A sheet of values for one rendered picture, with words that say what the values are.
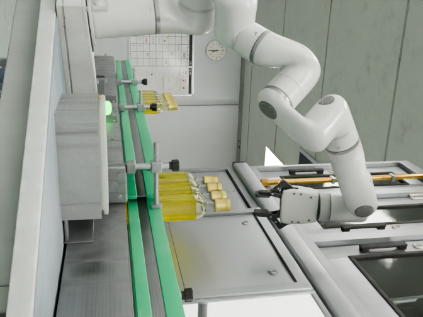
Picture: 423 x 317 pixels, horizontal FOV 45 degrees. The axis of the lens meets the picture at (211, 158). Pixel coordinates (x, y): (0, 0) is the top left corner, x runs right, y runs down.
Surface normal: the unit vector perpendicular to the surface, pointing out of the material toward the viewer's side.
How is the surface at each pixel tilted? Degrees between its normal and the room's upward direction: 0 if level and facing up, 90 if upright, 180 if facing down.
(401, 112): 180
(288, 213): 111
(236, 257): 90
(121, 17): 89
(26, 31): 90
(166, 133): 90
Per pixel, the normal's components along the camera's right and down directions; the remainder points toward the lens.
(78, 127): 0.18, 0.32
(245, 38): -0.43, 0.04
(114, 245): 0.03, -0.95
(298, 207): -0.11, 0.28
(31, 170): 0.12, -0.65
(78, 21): 0.14, 0.76
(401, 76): -0.98, 0.04
